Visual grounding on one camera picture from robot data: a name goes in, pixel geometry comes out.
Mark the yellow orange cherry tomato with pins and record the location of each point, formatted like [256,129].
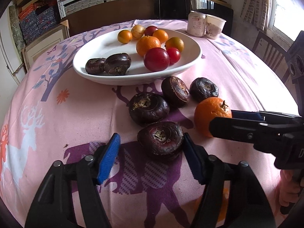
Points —
[175,42]

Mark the white oval plate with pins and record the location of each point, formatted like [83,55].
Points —
[107,44]

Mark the white paper cup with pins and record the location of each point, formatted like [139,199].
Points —
[214,26]

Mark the framed picture leaning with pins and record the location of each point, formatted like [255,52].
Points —
[45,43]

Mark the dark wooden chair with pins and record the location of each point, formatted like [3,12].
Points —
[273,54]

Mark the pink floral tablecloth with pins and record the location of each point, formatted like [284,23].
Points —
[57,115]

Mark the dark water chestnut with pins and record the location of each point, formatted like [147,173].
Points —
[203,88]
[161,141]
[175,92]
[148,108]
[117,64]
[95,66]

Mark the pale yellow round fruit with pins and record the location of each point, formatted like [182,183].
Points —
[137,32]

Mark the dark red small tomato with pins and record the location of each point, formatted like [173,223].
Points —
[149,31]

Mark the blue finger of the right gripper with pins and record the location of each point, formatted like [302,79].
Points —
[245,115]
[234,129]

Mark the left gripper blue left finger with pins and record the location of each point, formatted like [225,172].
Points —
[107,158]

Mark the large orange mandarin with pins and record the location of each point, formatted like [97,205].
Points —
[146,43]

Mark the patterned curtain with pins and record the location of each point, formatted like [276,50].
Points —
[257,13]

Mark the orange mandarin with stem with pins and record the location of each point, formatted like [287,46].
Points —
[207,110]

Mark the small orange tomato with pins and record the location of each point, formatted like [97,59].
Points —
[161,35]

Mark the person right hand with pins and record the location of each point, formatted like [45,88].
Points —
[288,188]

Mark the bright red cherry tomato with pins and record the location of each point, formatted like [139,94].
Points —
[174,55]

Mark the dark red cherry tomato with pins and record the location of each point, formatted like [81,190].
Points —
[156,59]

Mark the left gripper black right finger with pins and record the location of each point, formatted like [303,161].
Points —
[197,159]

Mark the white drink can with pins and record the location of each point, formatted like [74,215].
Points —
[196,24]

